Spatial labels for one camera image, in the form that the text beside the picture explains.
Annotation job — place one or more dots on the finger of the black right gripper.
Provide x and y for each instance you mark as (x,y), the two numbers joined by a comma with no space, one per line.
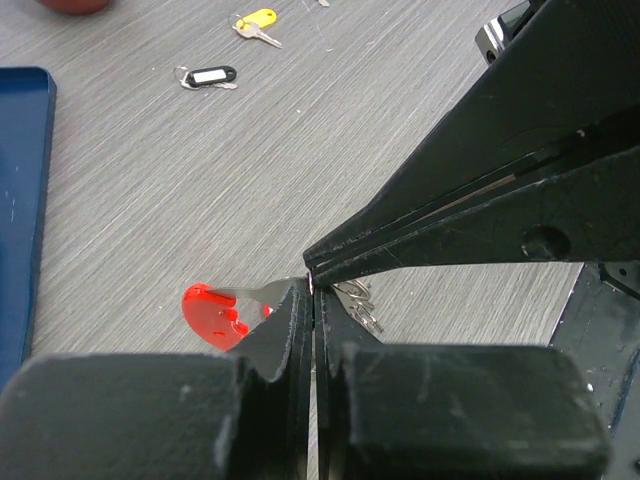
(563,95)
(588,215)

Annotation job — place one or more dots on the keyring bunch with tags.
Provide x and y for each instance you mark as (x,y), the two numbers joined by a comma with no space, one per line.
(224,316)

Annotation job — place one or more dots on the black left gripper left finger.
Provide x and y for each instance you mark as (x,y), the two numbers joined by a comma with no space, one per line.
(239,415)

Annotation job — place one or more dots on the key with black tag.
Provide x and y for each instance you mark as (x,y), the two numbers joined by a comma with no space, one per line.
(222,77)

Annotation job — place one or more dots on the key with yellow tag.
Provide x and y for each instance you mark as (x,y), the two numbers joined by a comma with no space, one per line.
(252,25)

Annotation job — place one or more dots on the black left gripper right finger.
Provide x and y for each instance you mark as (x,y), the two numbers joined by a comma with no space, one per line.
(410,411)

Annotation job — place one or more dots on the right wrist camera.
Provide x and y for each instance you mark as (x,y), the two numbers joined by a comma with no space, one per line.
(494,36)

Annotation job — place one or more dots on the red bowl white inside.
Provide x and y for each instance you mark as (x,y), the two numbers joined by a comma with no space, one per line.
(75,7)

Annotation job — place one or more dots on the blue rectangular tray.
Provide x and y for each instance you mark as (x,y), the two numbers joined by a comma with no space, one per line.
(28,98)

